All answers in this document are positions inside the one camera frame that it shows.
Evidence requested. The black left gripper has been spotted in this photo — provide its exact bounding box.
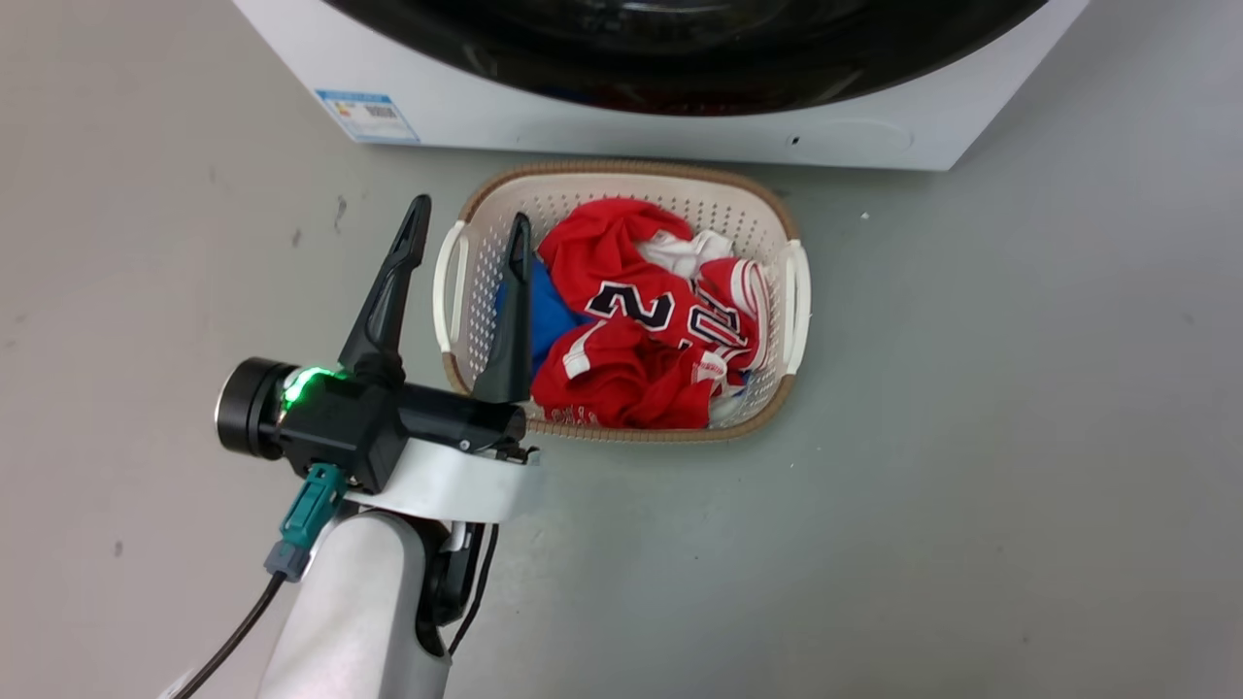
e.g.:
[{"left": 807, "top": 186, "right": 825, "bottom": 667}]
[{"left": 215, "top": 194, "right": 542, "bottom": 526}]

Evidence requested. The dark glass washing machine door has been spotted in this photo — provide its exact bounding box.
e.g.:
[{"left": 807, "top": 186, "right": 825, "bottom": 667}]
[{"left": 320, "top": 0, "right": 1051, "bottom": 117}]

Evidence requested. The white washing machine body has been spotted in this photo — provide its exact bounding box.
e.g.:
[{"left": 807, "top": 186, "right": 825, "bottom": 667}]
[{"left": 231, "top": 0, "right": 1091, "bottom": 172}]

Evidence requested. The blue garment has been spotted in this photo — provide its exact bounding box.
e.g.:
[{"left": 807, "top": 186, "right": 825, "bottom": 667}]
[{"left": 494, "top": 256, "right": 590, "bottom": 382}]

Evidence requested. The red basketball jersey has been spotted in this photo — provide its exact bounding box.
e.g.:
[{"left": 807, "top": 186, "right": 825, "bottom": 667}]
[{"left": 530, "top": 197, "right": 774, "bottom": 431}]

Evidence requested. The cream plastic laundry basket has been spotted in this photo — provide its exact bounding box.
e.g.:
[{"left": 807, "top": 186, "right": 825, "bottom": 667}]
[{"left": 432, "top": 160, "right": 813, "bottom": 446}]

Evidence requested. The blue white energy label sticker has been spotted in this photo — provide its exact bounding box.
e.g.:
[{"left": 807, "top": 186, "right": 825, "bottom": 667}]
[{"left": 315, "top": 89, "right": 421, "bottom": 146}]

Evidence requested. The white garment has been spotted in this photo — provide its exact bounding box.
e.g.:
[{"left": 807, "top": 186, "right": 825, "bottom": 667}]
[{"left": 636, "top": 229, "right": 737, "bottom": 281}]

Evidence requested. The black cable with teal connector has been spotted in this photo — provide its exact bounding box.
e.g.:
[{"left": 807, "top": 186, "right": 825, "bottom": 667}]
[{"left": 163, "top": 461, "right": 349, "bottom": 699}]

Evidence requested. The thin black cable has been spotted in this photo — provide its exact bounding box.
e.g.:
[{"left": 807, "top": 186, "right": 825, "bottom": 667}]
[{"left": 445, "top": 522, "right": 501, "bottom": 658}]

